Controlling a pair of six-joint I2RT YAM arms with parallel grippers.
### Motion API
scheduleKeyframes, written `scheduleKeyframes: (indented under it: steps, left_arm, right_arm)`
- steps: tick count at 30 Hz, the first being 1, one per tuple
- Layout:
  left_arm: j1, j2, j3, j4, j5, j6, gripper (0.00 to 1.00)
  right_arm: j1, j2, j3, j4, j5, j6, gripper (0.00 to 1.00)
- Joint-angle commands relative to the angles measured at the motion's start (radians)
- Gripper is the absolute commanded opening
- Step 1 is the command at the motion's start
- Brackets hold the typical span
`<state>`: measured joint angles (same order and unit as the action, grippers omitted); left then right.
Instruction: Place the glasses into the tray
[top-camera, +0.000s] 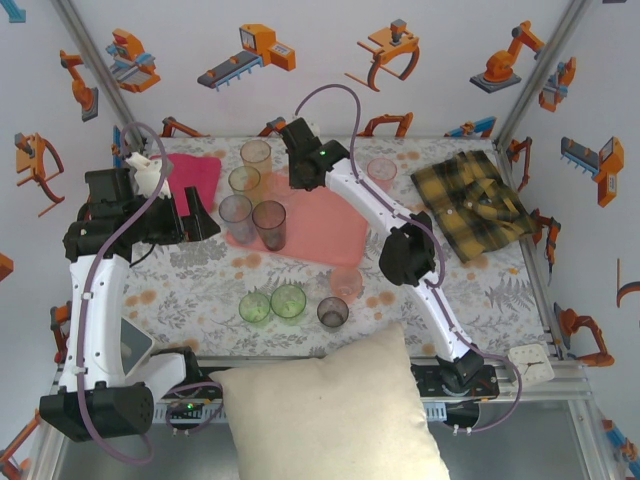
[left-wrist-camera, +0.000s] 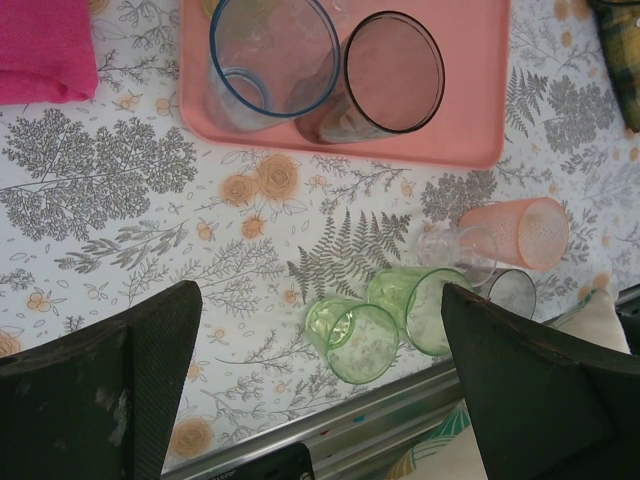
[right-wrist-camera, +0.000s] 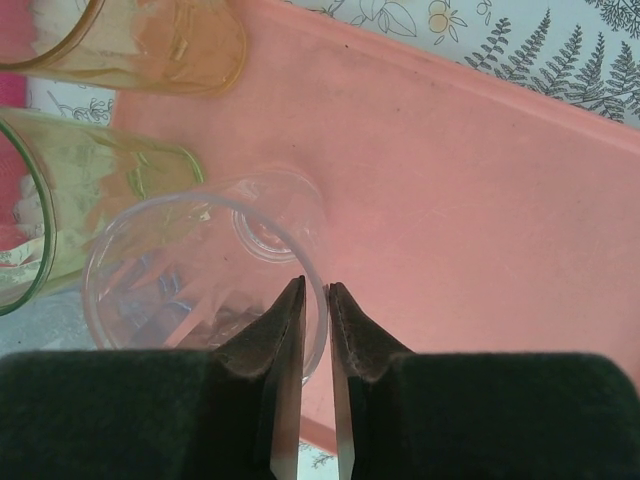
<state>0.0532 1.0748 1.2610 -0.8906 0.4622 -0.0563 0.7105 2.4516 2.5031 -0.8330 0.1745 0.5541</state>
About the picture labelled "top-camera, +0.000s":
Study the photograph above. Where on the purple tinted cup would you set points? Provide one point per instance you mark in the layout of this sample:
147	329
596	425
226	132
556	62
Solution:
235	220

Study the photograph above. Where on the tall clear glass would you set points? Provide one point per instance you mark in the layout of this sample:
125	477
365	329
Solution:
280	187

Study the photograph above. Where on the tall yellow-green glass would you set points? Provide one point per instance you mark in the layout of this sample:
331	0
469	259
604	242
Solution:
245	187

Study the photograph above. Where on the tall orange glass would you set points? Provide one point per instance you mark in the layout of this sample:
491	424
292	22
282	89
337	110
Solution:
256	160

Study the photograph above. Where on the tall dark purple glass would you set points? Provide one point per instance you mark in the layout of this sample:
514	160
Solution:
270	230

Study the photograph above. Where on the tall pink glass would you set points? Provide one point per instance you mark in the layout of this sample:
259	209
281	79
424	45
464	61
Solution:
385	170

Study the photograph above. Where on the small green glass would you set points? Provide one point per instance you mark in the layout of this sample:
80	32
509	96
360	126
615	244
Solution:
254	310
288	302

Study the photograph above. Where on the small pink textured glass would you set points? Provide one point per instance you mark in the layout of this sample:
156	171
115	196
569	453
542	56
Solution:
350	285

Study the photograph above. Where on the small grey glass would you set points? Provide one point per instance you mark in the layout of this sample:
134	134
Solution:
332	314

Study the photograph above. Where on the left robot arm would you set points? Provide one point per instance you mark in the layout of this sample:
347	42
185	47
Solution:
100	325

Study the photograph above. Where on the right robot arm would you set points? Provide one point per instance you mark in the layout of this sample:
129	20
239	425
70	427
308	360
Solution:
370	200

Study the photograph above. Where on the pink plastic tray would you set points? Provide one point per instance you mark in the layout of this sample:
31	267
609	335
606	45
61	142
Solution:
320	225

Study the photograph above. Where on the magenta folded cloth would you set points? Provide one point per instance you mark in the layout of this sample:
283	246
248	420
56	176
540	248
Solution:
195	170

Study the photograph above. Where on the floral tablecloth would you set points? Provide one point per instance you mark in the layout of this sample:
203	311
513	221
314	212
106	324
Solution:
210	310

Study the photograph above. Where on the white tissue box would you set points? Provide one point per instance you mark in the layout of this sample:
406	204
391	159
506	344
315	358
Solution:
137	345

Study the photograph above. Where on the yellow plaid shirt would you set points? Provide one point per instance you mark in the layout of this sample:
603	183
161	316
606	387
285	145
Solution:
475	210

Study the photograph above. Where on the cream pillow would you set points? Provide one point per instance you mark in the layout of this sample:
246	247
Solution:
325	410

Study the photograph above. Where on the white square clock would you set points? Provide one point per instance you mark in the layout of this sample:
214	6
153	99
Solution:
525	367

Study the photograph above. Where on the aluminium cage post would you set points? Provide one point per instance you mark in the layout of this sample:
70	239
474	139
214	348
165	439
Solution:
546	65
98	65

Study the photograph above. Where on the aluminium table frame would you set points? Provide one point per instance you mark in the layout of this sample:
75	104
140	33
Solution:
565	387

